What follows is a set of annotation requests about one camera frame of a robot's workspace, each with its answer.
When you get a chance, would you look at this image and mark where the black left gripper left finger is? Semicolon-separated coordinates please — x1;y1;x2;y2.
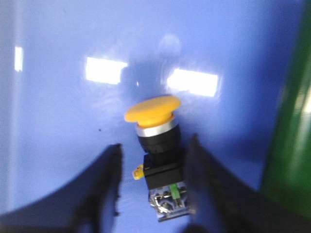
0;144;122;233

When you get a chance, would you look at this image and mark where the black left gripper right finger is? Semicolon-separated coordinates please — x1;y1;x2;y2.
185;134;311;233

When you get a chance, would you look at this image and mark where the yellow mushroom push button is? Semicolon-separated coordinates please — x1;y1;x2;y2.
124;95;190;222

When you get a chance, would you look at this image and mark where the green conveyor belt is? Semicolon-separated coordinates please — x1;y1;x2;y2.
260;0;311;218

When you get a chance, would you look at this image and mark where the blue plastic bin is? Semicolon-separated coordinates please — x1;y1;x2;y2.
0;0;307;216

